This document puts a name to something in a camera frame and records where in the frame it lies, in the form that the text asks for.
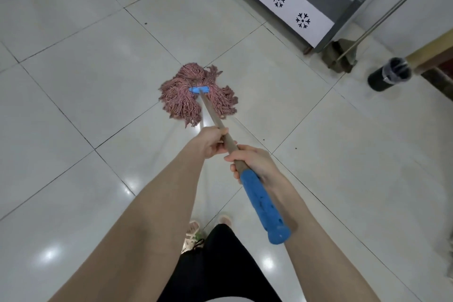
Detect dark red wooden door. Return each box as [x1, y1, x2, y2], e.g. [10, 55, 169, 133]
[405, 27, 453, 101]

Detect pink string mop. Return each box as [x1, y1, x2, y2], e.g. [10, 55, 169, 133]
[158, 62, 291, 245]

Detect grey broom with yellow cap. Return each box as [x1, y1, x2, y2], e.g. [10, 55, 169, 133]
[336, 0, 453, 74]

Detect person's left hand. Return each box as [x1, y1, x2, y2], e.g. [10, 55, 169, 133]
[193, 126, 230, 159]

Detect grey dustpan with yellow-tipped handle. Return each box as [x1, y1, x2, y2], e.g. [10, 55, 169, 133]
[321, 0, 446, 74]

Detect person's right forearm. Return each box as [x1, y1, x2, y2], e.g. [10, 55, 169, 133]
[265, 177, 381, 302]

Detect person's right hand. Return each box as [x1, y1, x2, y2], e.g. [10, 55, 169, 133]
[224, 145, 288, 190]

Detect person's left forearm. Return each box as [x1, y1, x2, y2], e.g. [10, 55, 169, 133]
[48, 146, 208, 302]

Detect black trash bin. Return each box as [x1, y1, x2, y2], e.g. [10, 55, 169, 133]
[367, 57, 413, 92]

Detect person's black trousers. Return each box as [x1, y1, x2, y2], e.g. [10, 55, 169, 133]
[157, 224, 284, 302]

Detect person's white shirt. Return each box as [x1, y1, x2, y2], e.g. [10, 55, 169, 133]
[209, 296, 255, 302]

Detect person's left beige sandal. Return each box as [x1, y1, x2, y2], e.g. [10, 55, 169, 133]
[181, 220, 203, 255]

